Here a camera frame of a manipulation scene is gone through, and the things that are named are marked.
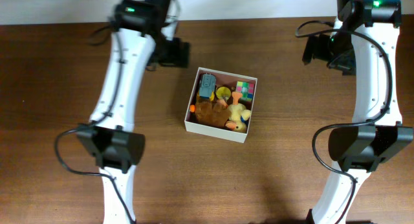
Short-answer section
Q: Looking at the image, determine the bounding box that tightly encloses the colourful puzzle cube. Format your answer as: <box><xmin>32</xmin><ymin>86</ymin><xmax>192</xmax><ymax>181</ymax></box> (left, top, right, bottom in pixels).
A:
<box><xmin>235</xmin><ymin>81</ymin><xmax>255</xmax><ymax>102</ymax></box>

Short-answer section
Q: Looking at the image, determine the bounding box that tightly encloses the yellow grey toy truck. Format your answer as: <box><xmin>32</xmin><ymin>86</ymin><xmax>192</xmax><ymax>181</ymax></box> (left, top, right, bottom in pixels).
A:
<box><xmin>198</xmin><ymin>74</ymin><xmax>216</xmax><ymax>101</ymax></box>

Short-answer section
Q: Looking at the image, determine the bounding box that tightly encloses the wooden yellow rattle drum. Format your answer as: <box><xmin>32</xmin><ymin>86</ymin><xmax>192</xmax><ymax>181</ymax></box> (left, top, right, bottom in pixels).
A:
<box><xmin>215</xmin><ymin>86</ymin><xmax>234</xmax><ymax>104</ymax></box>

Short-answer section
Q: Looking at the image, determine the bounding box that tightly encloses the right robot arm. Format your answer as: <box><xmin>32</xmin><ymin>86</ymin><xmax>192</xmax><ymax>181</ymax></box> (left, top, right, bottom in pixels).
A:
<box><xmin>302</xmin><ymin>0</ymin><xmax>413</xmax><ymax>223</ymax></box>

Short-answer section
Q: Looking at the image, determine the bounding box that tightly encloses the white box pink interior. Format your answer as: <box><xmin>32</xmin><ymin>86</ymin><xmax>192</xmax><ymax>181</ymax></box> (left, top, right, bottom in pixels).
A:
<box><xmin>184</xmin><ymin>67</ymin><xmax>257</xmax><ymax>143</ymax></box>

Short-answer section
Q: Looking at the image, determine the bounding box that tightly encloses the brown plush toy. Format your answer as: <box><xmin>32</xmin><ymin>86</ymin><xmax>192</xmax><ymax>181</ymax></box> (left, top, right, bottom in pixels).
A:
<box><xmin>190</xmin><ymin>101</ymin><xmax>231</xmax><ymax>128</ymax></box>

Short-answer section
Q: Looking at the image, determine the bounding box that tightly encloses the yellow plush duck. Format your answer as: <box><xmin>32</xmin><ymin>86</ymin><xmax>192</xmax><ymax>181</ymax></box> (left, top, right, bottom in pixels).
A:
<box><xmin>218</xmin><ymin>91</ymin><xmax>251</xmax><ymax>133</ymax></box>

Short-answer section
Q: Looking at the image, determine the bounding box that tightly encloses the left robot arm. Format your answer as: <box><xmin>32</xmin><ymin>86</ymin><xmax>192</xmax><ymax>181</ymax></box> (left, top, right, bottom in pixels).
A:
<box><xmin>76</xmin><ymin>0</ymin><xmax>190</xmax><ymax>223</ymax></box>

